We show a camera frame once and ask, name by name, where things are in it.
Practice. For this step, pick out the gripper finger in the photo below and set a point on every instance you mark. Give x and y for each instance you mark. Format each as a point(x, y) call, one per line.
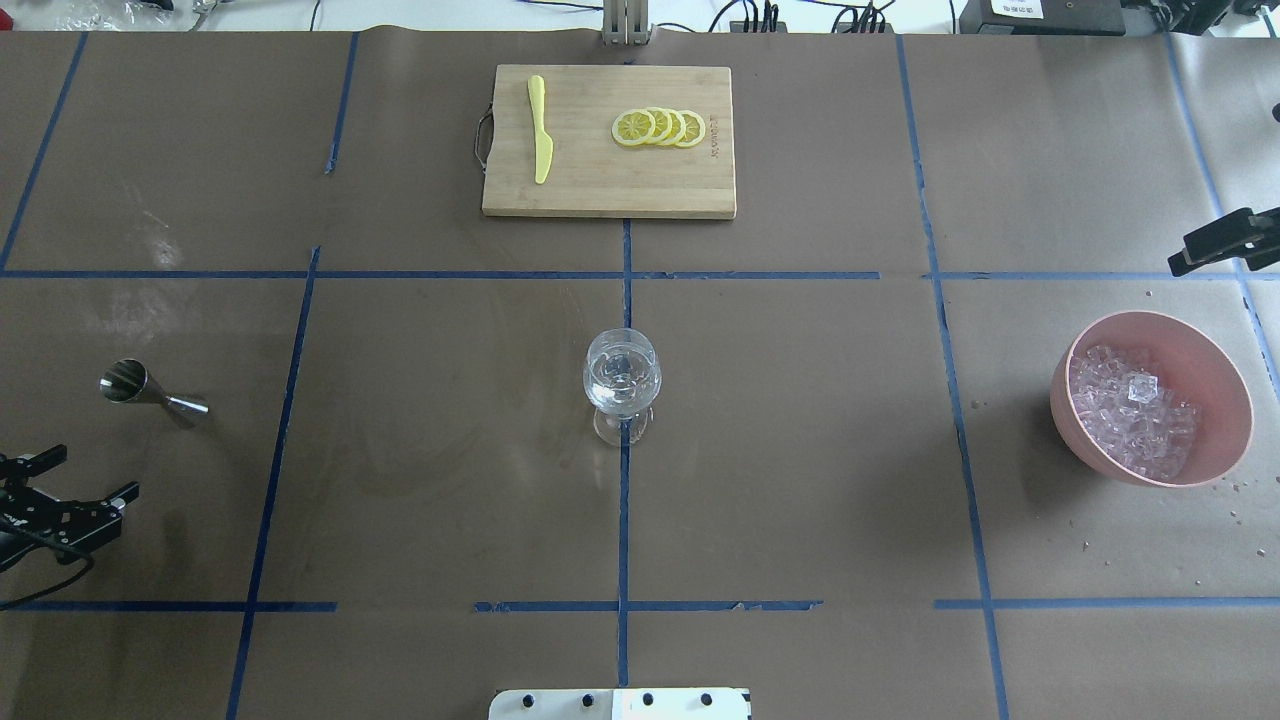
point(1252, 236)

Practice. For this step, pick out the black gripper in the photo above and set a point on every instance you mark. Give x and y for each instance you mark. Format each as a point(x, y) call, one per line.
point(62, 520)

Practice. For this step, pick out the steel double jigger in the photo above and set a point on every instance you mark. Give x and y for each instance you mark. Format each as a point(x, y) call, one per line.
point(128, 381)

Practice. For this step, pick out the pink plastic ice bowl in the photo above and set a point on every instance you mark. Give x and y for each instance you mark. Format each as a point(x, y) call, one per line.
point(1195, 365)

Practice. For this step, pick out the clear ice cubes pile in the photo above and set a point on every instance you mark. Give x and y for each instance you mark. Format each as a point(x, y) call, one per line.
point(1127, 406)

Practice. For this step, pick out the clear wine glass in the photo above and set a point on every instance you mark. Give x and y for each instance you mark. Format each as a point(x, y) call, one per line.
point(621, 378)

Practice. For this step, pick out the bamboo cutting board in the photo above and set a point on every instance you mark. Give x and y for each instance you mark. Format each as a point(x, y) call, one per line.
point(592, 176)

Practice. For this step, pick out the yellow plastic knife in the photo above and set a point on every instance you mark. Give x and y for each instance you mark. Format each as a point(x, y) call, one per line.
point(542, 142)

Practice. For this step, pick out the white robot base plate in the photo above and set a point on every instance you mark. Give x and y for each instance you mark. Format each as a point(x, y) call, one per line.
point(623, 703)

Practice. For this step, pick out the aluminium frame post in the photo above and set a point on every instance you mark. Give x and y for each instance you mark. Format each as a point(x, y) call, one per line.
point(626, 23)

